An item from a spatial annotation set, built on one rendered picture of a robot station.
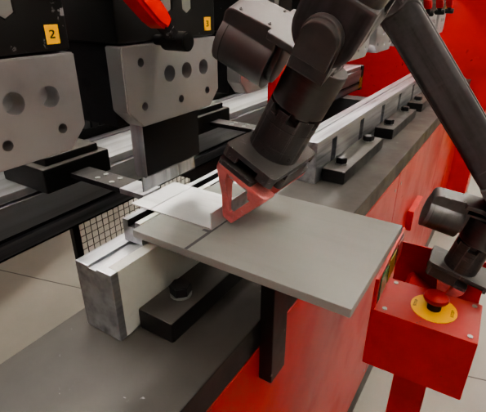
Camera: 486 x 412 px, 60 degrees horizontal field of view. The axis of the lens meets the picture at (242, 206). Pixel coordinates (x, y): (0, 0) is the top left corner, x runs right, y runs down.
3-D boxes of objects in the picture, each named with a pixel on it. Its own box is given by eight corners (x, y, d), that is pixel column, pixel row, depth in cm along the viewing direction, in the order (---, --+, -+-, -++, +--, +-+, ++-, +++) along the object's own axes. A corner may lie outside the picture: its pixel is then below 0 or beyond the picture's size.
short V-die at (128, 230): (142, 245, 51) (140, 224, 50) (125, 239, 53) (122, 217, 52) (233, 190, 67) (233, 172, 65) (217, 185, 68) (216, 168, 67)
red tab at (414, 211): (410, 230, 140) (413, 212, 137) (403, 229, 141) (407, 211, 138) (420, 213, 152) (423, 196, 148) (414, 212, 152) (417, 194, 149)
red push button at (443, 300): (443, 322, 68) (448, 305, 66) (417, 314, 69) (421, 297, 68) (447, 308, 71) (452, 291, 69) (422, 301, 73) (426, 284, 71)
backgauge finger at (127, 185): (120, 221, 54) (115, 185, 52) (4, 179, 67) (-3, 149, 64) (180, 189, 63) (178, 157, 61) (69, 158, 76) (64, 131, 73)
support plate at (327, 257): (350, 319, 37) (351, 309, 36) (132, 237, 49) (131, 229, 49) (401, 232, 50) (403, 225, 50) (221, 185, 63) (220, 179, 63)
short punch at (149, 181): (149, 194, 51) (140, 116, 47) (137, 190, 52) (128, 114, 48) (200, 168, 59) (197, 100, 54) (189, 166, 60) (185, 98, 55)
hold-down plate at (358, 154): (343, 185, 92) (345, 172, 91) (320, 180, 95) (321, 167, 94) (381, 149, 115) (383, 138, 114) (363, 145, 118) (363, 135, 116)
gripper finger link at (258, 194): (194, 208, 49) (223, 145, 43) (229, 187, 54) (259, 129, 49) (238, 246, 47) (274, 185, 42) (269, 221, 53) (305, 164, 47)
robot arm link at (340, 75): (345, 74, 36) (359, 62, 41) (279, 33, 37) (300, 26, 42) (307, 138, 41) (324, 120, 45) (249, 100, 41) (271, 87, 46)
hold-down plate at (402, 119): (391, 139, 123) (393, 129, 121) (373, 136, 125) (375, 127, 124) (415, 118, 146) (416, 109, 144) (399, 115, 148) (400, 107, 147)
